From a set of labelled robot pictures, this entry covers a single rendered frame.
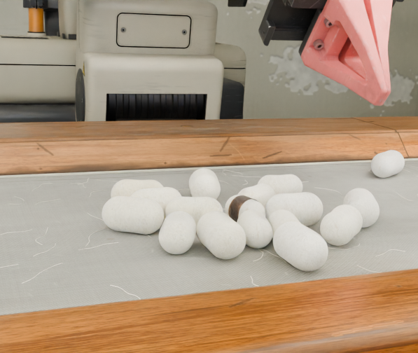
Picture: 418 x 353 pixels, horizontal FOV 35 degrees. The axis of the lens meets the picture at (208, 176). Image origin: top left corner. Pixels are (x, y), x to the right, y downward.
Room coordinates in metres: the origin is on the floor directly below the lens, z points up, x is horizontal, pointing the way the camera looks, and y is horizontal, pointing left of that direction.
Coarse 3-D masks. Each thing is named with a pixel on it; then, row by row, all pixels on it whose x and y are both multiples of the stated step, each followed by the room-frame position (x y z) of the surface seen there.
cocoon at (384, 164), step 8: (384, 152) 0.56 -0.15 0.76; (392, 152) 0.57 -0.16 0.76; (376, 160) 0.55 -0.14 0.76; (384, 160) 0.55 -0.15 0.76; (392, 160) 0.55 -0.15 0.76; (400, 160) 0.56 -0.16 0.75; (376, 168) 0.55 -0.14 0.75; (384, 168) 0.55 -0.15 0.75; (392, 168) 0.55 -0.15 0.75; (400, 168) 0.56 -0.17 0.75; (384, 176) 0.55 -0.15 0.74
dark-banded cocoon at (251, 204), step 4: (232, 196) 0.41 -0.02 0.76; (236, 196) 0.41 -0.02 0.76; (228, 200) 0.41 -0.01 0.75; (248, 200) 0.40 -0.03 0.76; (252, 200) 0.40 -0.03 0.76; (228, 204) 0.41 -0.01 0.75; (244, 204) 0.40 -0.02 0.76; (248, 204) 0.40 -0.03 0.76; (252, 204) 0.40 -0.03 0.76; (256, 204) 0.40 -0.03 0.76; (260, 204) 0.40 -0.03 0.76; (228, 208) 0.41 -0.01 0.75; (240, 208) 0.40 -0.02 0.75; (244, 208) 0.40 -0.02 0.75; (248, 208) 0.40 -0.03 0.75; (252, 208) 0.40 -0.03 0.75; (256, 208) 0.40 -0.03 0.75; (260, 208) 0.40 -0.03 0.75; (264, 208) 0.40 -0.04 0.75; (240, 212) 0.40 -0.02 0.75; (264, 212) 0.40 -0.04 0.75
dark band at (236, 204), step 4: (240, 196) 0.41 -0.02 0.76; (244, 196) 0.41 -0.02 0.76; (232, 200) 0.41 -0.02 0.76; (236, 200) 0.41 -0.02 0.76; (240, 200) 0.41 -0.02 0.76; (244, 200) 0.40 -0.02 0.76; (256, 200) 0.41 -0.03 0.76; (232, 204) 0.41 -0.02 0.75; (236, 204) 0.40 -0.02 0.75; (240, 204) 0.40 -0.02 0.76; (232, 208) 0.41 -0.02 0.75; (236, 208) 0.40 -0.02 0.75; (228, 212) 0.41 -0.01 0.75; (232, 212) 0.40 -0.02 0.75; (236, 212) 0.40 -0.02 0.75; (232, 216) 0.40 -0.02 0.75; (236, 216) 0.40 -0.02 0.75; (236, 220) 0.40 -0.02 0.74
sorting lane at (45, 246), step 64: (0, 192) 0.46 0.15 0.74; (64, 192) 0.47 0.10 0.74; (320, 192) 0.50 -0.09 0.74; (384, 192) 0.51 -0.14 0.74; (0, 256) 0.33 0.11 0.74; (64, 256) 0.34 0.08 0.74; (128, 256) 0.34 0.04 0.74; (192, 256) 0.35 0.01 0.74; (256, 256) 0.35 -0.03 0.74; (384, 256) 0.36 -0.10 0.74
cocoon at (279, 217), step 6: (282, 210) 0.38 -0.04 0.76; (270, 216) 0.38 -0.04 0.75; (276, 216) 0.38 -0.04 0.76; (282, 216) 0.37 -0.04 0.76; (288, 216) 0.37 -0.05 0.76; (294, 216) 0.37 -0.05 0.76; (270, 222) 0.38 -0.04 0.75; (276, 222) 0.37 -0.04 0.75; (282, 222) 0.36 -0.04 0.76; (276, 228) 0.36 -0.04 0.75
